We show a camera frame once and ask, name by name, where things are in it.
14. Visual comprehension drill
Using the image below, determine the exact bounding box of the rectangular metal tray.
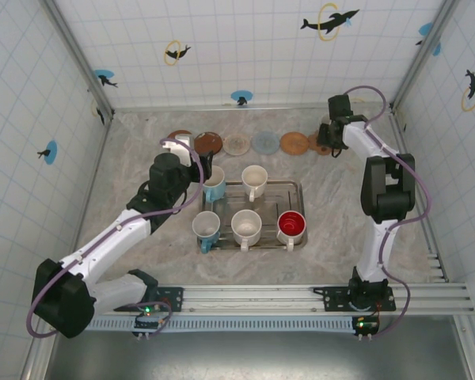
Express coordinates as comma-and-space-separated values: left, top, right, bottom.
197, 180, 309, 253

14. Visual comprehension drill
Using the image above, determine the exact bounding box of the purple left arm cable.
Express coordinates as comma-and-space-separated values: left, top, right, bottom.
26, 137, 205, 340

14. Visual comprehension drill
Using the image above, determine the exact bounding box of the circuit board with green light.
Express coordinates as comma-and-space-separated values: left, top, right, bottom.
132, 302, 162, 337
351, 316, 379, 337

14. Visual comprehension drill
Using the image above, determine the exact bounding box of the white cup red inside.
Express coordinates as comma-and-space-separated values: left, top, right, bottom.
275, 211, 307, 253

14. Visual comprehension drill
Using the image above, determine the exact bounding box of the light brown cork coaster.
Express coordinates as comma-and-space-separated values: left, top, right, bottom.
307, 132, 333, 157

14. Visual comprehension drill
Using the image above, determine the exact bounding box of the teal blue cup white inside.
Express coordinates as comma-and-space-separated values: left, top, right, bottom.
192, 211, 222, 255

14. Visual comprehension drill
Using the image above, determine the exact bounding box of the aluminium frame post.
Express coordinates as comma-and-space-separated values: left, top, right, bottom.
41, 0, 115, 122
390, 0, 460, 112

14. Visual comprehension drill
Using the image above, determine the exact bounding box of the light blue cup white inside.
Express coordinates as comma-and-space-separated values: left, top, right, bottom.
201, 165, 226, 203

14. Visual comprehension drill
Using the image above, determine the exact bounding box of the beige patterned round coaster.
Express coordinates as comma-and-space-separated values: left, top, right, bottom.
222, 132, 251, 156

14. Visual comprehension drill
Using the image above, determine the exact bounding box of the orange-brown round coaster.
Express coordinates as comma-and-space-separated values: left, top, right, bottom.
279, 131, 310, 155

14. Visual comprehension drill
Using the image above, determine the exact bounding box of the dark brown round coaster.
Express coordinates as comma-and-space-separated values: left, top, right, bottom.
192, 131, 224, 156

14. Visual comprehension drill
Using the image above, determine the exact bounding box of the white slotted cable duct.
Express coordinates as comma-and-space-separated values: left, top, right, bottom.
85, 316, 359, 333

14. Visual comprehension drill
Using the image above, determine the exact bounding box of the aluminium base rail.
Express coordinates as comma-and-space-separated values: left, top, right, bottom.
94, 283, 475, 317

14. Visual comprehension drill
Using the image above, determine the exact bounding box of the large dolphin sticker yellow ring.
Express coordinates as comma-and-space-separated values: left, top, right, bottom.
299, 2, 360, 43

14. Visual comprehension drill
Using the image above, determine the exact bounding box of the grey-blue round coaster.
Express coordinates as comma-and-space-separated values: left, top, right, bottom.
251, 131, 281, 154

